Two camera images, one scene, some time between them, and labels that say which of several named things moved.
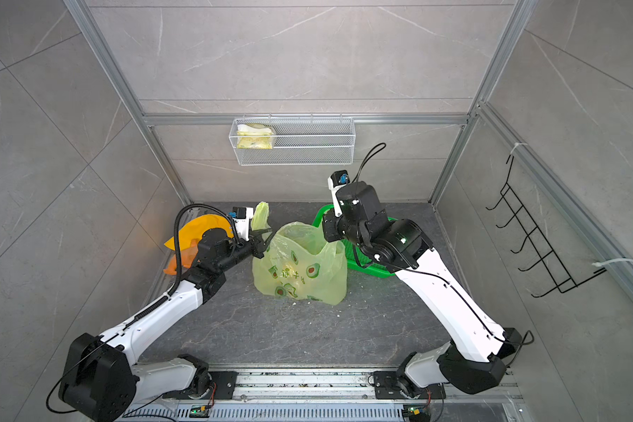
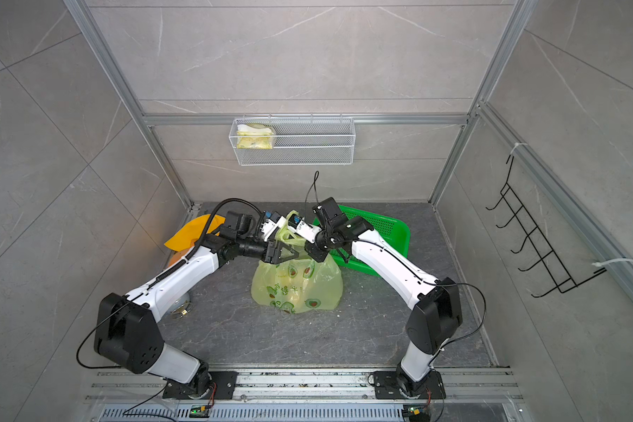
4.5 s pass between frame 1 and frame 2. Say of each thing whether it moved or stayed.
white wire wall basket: stayed
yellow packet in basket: stayed
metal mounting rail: stayed
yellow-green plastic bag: moved
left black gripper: moved
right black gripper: moved
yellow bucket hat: stayed
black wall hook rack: stayed
